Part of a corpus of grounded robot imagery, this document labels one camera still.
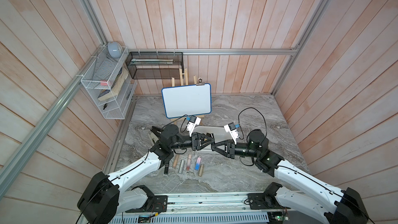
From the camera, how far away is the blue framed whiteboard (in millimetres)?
902

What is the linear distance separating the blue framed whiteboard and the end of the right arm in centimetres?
33

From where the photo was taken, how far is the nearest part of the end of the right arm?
2.05 feet
